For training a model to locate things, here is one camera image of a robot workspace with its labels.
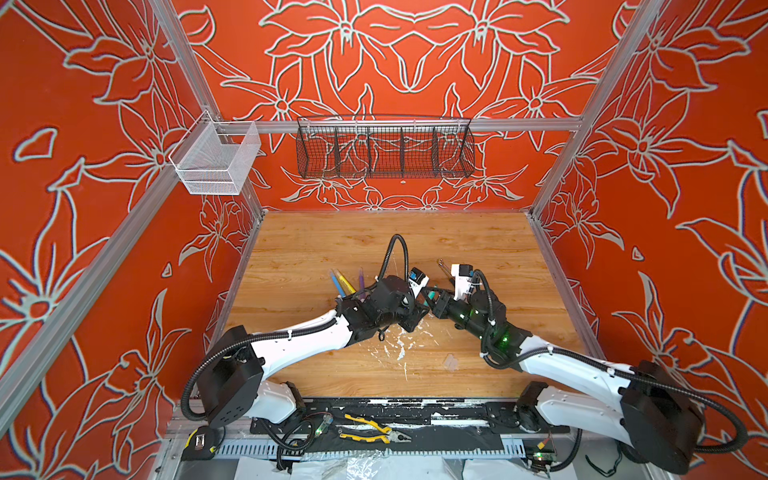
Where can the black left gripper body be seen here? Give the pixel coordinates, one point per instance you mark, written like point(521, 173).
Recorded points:
point(406, 316)

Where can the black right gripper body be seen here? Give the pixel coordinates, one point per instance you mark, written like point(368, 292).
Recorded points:
point(461, 314)

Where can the purple marker pen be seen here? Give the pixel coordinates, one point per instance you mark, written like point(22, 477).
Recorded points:
point(361, 282)

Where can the yellow highlighter pen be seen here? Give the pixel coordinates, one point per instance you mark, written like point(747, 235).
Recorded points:
point(344, 283)

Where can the blue marker pen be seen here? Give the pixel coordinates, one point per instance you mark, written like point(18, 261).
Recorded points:
point(336, 284)

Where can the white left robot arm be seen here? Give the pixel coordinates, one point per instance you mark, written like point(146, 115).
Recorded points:
point(232, 380)

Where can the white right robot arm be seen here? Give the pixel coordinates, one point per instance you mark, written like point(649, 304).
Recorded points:
point(642, 407)

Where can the clear pen cap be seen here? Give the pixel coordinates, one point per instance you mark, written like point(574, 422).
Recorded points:
point(451, 363)

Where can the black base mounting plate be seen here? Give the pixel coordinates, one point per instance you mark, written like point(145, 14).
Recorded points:
point(435, 422)

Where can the left black tape measure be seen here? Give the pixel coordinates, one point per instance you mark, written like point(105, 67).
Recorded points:
point(203, 443)

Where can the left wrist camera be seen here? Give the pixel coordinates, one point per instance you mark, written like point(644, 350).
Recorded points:
point(417, 280)

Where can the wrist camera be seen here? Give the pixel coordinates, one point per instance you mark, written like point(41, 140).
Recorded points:
point(417, 280)
point(463, 280)

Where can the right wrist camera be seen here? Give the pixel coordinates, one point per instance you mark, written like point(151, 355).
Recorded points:
point(463, 280)

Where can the yellow handled pliers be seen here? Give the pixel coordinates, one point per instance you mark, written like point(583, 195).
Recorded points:
point(375, 432)

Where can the black wire mesh basket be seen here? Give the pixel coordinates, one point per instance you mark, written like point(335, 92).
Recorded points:
point(360, 147)

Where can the grey slotted cable duct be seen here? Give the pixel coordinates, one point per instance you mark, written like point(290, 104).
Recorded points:
point(266, 449)

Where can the white wire mesh basket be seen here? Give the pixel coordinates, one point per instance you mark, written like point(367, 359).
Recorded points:
point(215, 157)

